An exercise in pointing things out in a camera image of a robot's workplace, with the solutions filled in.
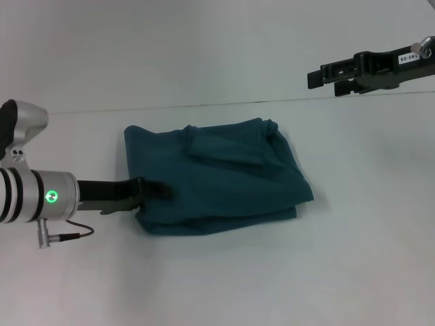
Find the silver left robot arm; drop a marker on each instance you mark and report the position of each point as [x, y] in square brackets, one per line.
[34, 197]

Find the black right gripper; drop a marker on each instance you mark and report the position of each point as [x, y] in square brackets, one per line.
[391, 68]

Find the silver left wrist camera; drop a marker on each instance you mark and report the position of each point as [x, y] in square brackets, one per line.
[20, 132]

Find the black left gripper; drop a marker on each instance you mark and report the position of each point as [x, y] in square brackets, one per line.
[108, 195]

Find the teal T-shirt with FREE! print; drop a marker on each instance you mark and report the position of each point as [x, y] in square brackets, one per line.
[217, 183]

